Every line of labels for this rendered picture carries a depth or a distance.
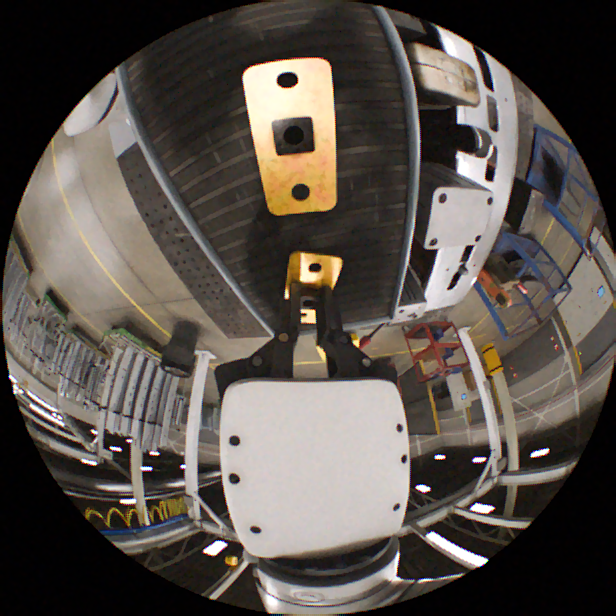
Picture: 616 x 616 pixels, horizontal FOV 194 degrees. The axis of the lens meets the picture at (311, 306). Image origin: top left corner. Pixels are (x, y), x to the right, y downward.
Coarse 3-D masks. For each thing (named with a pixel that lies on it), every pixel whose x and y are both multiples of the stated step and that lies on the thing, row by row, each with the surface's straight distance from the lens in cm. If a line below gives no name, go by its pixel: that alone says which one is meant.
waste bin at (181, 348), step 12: (180, 324) 287; (180, 336) 276; (192, 336) 280; (168, 348) 276; (180, 348) 267; (192, 348) 277; (168, 360) 262; (180, 360) 260; (192, 360) 267; (168, 372) 301; (180, 372) 275; (192, 372) 272
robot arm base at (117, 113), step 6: (120, 96) 45; (114, 102) 45; (120, 102) 46; (114, 108) 46; (120, 108) 47; (108, 114) 46; (114, 114) 47; (120, 114) 49; (108, 120) 48; (114, 120) 50; (120, 120) 54; (126, 120) 66; (96, 126) 48
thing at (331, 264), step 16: (304, 256) 12; (320, 256) 12; (336, 256) 13; (288, 272) 13; (304, 272) 13; (320, 272) 13; (336, 272) 13; (288, 288) 14; (304, 288) 14; (320, 288) 15; (304, 304) 15; (304, 320) 18
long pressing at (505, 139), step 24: (432, 24) 42; (456, 48) 41; (480, 72) 43; (504, 72) 51; (504, 96) 47; (456, 120) 35; (480, 120) 39; (504, 120) 45; (504, 144) 44; (456, 168) 35; (480, 168) 40; (504, 168) 45; (504, 192) 47; (432, 264) 45; (456, 264) 49; (480, 264) 56; (432, 288) 51; (456, 288) 57
